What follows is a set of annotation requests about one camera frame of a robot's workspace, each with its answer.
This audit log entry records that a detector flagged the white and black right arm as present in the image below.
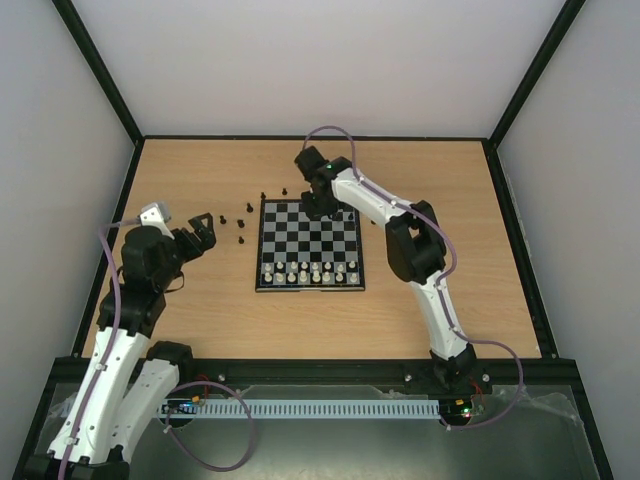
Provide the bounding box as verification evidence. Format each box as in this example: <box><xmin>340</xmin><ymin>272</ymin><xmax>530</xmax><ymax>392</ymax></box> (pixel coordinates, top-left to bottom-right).
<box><xmin>294</xmin><ymin>147</ymin><xmax>476</xmax><ymax>392</ymax></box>

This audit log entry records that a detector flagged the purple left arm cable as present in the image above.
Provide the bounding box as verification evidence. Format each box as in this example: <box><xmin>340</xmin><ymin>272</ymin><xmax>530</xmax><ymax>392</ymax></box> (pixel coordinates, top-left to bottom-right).
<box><xmin>57</xmin><ymin>219</ymin><xmax>256</xmax><ymax>480</ymax></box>

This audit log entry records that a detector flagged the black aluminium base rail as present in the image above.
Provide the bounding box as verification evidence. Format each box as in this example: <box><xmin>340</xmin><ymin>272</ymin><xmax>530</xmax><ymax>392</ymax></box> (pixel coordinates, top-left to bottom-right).
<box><xmin>45</xmin><ymin>357</ymin><xmax>584</xmax><ymax>397</ymax></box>

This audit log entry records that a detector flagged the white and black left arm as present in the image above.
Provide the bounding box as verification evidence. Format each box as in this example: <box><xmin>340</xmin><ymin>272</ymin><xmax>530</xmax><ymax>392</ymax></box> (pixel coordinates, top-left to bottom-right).
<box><xmin>22</xmin><ymin>203</ymin><xmax>216</xmax><ymax>479</ymax></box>

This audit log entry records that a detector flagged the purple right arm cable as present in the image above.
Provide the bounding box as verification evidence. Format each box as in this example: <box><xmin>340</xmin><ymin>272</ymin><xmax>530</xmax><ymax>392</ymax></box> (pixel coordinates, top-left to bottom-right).
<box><xmin>303</xmin><ymin>125</ymin><xmax>525</xmax><ymax>432</ymax></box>

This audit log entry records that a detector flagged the light blue slotted cable duct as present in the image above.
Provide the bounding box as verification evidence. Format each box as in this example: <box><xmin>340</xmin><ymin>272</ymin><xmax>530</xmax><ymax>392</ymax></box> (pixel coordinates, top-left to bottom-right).
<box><xmin>157</xmin><ymin>399</ymin><xmax>440</xmax><ymax>420</ymax></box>

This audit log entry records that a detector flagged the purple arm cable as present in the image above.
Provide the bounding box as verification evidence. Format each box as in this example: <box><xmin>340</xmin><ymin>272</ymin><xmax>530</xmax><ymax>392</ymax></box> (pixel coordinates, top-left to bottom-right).
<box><xmin>57</xmin><ymin>219</ymin><xmax>256</xmax><ymax>480</ymax></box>
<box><xmin>303</xmin><ymin>125</ymin><xmax>525</xmax><ymax>432</ymax></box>

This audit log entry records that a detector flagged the black and silver chessboard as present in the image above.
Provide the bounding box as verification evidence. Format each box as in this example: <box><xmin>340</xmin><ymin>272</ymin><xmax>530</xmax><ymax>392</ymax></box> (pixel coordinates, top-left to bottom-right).
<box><xmin>255</xmin><ymin>199</ymin><xmax>366</xmax><ymax>293</ymax></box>

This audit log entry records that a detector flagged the black enclosure frame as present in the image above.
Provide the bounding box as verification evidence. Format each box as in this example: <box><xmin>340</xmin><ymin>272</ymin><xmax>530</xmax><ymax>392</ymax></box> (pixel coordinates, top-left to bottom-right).
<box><xmin>9</xmin><ymin>0</ymin><xmax>616</xmax><ymax>480</ymax></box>

